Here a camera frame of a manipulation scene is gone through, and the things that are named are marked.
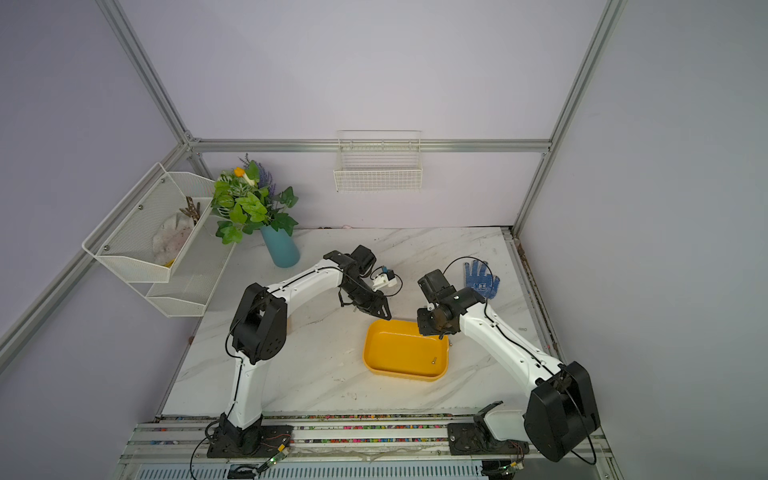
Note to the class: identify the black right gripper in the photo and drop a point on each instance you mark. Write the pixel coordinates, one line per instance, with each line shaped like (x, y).
(425, 326)

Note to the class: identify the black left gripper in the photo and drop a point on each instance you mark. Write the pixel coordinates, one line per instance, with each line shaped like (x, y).
(375, 305)

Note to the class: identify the blue dotted work glove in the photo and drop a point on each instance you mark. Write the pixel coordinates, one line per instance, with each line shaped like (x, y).
(478, 276)

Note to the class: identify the yellow plastic storage box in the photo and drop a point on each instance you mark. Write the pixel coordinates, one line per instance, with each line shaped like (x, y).
(395, 348)

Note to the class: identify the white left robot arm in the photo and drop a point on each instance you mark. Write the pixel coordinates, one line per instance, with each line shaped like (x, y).
(258, 330)

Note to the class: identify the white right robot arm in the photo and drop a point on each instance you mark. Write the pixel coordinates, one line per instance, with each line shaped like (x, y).
(561, 409)

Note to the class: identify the teal vase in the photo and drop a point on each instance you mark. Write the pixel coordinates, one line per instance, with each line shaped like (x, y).
(281, 247)

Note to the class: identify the green artificial plant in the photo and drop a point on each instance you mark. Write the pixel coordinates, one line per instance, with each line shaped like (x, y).
(246, 199)

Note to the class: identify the brown twigs in shelf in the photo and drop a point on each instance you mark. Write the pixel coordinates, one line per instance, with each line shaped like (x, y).
(192, 210)

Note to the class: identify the white cloth in shelf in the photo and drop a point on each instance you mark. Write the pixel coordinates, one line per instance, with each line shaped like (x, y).
(170, 238)

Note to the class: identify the white wire wall basket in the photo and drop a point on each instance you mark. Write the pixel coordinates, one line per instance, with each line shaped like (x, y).
(378, 161)

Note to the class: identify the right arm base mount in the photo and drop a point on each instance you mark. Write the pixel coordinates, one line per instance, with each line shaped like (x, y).
(475, 438)

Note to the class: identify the aluminium rail platform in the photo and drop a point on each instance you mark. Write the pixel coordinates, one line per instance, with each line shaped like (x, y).
(349, 446)

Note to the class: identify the white mesh wall shelf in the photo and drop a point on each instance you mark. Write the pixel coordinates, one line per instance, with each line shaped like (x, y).
(122, 243)

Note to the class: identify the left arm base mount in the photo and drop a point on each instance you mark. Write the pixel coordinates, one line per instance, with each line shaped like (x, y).
(257, 441)

